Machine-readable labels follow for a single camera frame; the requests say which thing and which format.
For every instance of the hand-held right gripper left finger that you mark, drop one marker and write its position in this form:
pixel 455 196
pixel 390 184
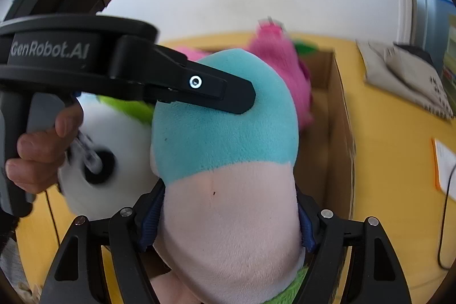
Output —
pixel 151 218

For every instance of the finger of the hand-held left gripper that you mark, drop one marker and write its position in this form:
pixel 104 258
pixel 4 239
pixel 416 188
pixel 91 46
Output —
pixel 213 90

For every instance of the beige canvas bag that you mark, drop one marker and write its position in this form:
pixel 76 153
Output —
pixel 406 76

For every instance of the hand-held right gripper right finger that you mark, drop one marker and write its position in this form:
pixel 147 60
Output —
pixel 305 229

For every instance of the teal and cream plush toy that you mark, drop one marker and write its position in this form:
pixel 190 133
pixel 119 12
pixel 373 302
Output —
pixel 228 165

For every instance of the person's left hand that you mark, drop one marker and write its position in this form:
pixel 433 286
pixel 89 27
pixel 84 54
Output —
pixel 39 158

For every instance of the pink plush toy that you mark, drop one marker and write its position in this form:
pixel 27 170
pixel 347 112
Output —
pixel 281 69

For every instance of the green plush toy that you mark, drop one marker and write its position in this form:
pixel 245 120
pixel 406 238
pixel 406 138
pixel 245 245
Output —
pixel 124 108
pixel 288 286

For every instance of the orange edged notepad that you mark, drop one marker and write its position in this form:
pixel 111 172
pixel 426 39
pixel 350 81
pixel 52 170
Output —
pixel 443 165

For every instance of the brown cardboard box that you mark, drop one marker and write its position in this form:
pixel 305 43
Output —
pixel 338 133

